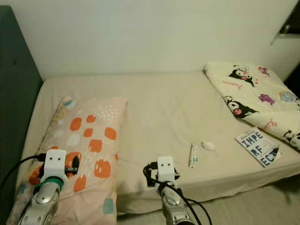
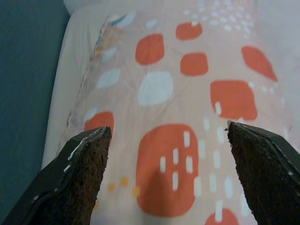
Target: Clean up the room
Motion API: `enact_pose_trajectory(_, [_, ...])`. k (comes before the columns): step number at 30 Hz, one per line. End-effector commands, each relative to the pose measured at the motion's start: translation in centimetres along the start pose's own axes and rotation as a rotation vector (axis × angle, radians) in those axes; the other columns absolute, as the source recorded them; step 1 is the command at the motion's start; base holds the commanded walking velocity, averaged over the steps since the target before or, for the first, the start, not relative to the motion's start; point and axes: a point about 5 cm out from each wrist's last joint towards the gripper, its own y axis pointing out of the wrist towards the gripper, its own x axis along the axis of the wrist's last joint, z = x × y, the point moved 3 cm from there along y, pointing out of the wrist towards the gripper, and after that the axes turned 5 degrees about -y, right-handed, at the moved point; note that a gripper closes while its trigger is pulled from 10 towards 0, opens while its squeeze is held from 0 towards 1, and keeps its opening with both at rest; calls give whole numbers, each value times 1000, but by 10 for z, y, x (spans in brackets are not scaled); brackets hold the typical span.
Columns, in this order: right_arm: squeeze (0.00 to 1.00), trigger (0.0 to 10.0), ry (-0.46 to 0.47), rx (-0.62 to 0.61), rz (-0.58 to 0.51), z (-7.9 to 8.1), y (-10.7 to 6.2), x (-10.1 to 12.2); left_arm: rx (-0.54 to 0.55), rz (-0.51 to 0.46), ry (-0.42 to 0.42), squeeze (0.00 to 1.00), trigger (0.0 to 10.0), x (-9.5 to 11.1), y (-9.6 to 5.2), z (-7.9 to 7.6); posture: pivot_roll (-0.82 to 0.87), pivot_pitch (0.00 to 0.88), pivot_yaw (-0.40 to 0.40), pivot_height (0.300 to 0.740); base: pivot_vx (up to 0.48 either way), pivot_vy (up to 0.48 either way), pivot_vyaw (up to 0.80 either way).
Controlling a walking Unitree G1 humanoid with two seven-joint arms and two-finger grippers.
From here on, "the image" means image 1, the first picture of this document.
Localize dark green headboard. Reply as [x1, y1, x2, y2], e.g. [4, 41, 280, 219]
[0, 5, 44, 225]

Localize white slim tube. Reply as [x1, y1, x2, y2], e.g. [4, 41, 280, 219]
[188, 143, 198, 168]

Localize beige bed mattress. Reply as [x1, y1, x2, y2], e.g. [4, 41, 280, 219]
[7, 70, 300, 216]

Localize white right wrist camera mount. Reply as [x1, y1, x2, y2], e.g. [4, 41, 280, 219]
[157, 156, 175, 184]

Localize dark wall shelf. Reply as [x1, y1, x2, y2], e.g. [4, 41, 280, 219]
[279, 9, 300, 38]

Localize cream cartoon print quilt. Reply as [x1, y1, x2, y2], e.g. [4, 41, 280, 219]
[204, 61, 300, 150]

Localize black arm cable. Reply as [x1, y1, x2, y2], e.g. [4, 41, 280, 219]
[144, 164, 214, 225]
[0, 153, 46, 190]

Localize pink pillow orange patches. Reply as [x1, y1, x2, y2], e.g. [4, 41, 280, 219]
[7, 96, 128, 225]

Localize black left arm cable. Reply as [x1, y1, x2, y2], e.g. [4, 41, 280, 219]
[0, 153, 46, 190]

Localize black wardrobe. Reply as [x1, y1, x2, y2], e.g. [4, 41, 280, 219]
[283, 63, 300, 97]

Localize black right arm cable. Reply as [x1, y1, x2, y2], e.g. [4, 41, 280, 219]
[144, 164, 214, 225]

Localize white book blue letters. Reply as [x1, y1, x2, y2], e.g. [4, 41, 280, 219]
[235, 127, 282, 168]

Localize white tissue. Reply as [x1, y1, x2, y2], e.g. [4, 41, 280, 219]
[201, 141, 216, 151]

